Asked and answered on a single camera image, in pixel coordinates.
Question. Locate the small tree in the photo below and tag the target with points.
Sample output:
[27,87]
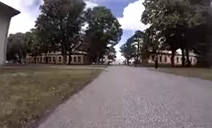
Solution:
[130,45]

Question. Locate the large dark tree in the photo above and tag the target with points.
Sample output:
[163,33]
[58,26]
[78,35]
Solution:
[59,23]
[102,30]

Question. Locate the grey asphalt path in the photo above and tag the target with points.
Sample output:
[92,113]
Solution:
[140,100]

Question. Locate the long pale brick building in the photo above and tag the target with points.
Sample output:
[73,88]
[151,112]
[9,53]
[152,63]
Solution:
[54,59]

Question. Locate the pale building with windows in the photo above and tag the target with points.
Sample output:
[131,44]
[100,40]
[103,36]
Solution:
[165,58]

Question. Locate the dry grass field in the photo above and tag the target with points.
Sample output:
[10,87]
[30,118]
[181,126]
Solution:
[34,90]

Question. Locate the group of trees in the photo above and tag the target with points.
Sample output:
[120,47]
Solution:
[184,26]

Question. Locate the grass strip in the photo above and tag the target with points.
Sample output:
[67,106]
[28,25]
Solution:
[194,72]

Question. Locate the tree with low crown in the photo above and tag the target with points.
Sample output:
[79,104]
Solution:
[17,45]

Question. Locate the white building with dark roof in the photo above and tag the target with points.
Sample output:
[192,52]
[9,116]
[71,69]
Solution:
[0,36]

